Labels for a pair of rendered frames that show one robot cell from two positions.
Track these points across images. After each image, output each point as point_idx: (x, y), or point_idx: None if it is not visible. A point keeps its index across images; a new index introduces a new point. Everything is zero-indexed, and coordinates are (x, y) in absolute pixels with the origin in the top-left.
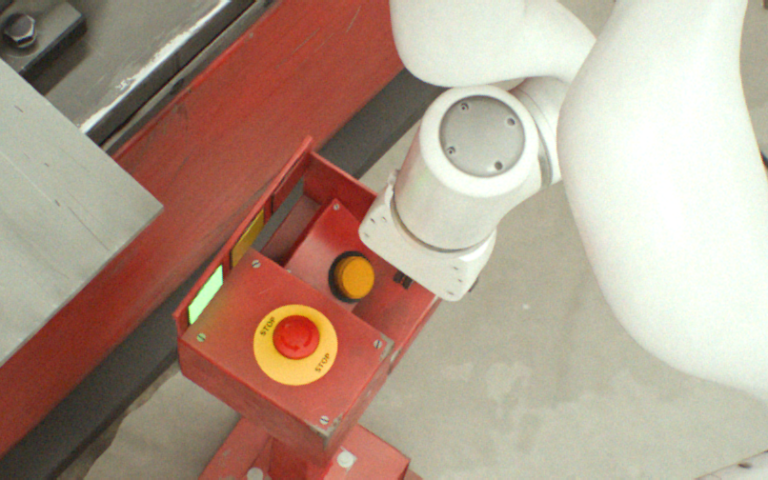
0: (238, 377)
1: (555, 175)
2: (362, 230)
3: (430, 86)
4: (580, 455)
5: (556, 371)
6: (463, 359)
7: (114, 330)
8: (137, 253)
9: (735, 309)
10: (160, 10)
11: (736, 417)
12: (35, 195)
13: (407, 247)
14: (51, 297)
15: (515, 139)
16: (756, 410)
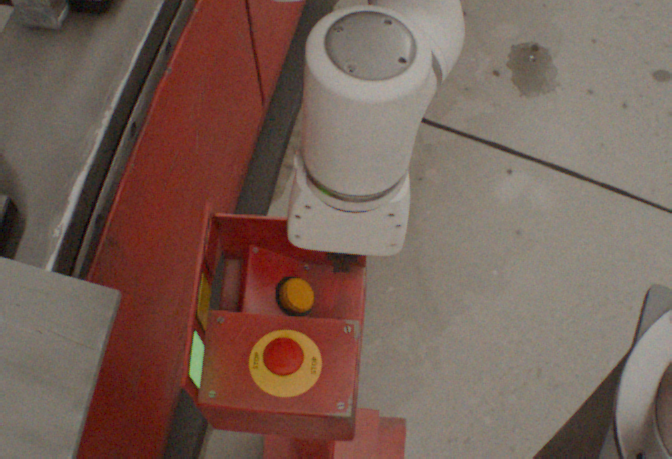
0: (257, 409)
1: (443, 68)
2: (291, 233)
3: (262, 192)
4: (470, 352)
5: (430, 315)
6: (373, 338)
7: (159, 424)
8: (142, 367)
9: None
10: (59, 167)
11: (539, 281)
12: (21, 334)
13: (339, 222)
14: (73, 411)
15: (401, 34)
16: (547, 271)
